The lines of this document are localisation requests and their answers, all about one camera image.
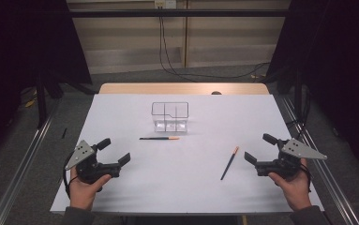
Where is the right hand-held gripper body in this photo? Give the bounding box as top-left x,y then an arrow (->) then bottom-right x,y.
255,138 -> 328,181

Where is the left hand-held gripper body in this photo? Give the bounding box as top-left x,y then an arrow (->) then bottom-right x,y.
64,139 -> 122,186

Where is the black pen with orange end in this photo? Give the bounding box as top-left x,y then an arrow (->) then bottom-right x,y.
139,136 -> 180,141
219,145 -> 240,181

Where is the clear plastic pen holder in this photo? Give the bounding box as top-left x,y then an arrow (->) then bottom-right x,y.
151,101 -> 189,133

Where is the person's left hand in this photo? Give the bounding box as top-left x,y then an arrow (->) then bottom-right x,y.
68,172 -> 112,211

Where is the person's right hand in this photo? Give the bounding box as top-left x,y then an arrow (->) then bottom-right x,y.
267,158 -> 312,212

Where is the white table cover sheet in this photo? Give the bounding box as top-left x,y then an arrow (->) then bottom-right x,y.
50,93 -> 325,216

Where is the black metal stand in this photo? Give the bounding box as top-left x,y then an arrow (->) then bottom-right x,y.
36,70 -> 49,129

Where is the dark curtain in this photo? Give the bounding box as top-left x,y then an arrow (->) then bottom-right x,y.
265,0 -> 359,172
0,0 -> 93,163

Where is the long desk with dark edge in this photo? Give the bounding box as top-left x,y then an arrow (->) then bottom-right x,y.
68,8 -> 291,19

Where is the left hand-held gripper cable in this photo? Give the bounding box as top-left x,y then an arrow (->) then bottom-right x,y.
62,149 -> 79,200

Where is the hand-held gripper cable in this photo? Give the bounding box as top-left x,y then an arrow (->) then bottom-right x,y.
298,163 -> 313,193
62,149 -> 79,200

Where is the right hand-held gripper cable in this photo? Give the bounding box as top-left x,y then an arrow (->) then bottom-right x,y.
298,163 -> 313,193

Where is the metal floor rail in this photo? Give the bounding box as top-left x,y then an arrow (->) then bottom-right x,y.
277,95 -> 359,225
0,102 -> 59,225

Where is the black wall cable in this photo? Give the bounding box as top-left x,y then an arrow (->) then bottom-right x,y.
161,7 -> 271,80
157,7 -> 198,83

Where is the white wall power outlet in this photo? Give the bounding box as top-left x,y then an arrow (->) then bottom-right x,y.
154,0 -> 177,9

